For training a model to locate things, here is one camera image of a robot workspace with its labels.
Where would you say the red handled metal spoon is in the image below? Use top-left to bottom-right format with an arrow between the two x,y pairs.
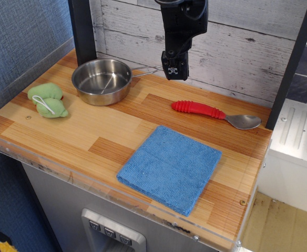
171,101 -> 262,130

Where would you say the stainless steel tea pan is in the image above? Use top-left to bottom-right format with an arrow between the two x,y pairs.
71,58 -> 164,107

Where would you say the white ribbed appliance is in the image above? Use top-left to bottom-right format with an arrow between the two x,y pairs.
258,99 -> 307,211

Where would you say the black left frame post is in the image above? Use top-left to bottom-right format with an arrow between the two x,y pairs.
68,0 -> 97,66

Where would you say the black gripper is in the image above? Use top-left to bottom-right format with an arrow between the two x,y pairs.
160,0 -> 208,80

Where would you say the blue folded cloth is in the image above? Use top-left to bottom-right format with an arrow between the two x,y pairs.
117,125 -> 222,216

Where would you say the clear acrylic table edge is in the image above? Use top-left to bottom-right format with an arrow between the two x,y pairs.
0,125 -> 272,251

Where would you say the yellow object at corner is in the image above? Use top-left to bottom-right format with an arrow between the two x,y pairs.
0,242 -> 18,252

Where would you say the black right frame post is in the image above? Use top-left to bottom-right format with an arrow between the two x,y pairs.
265,10 -> 307,130

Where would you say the silver dispenser button panel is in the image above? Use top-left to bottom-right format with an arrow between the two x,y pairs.
81,208 -> 147,251

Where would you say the black frame post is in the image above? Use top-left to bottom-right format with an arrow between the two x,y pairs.
265,10 -> 307,130
68,0 -> 97,66

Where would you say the green plush toy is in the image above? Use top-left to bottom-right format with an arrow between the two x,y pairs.
27,82 -> 69,118

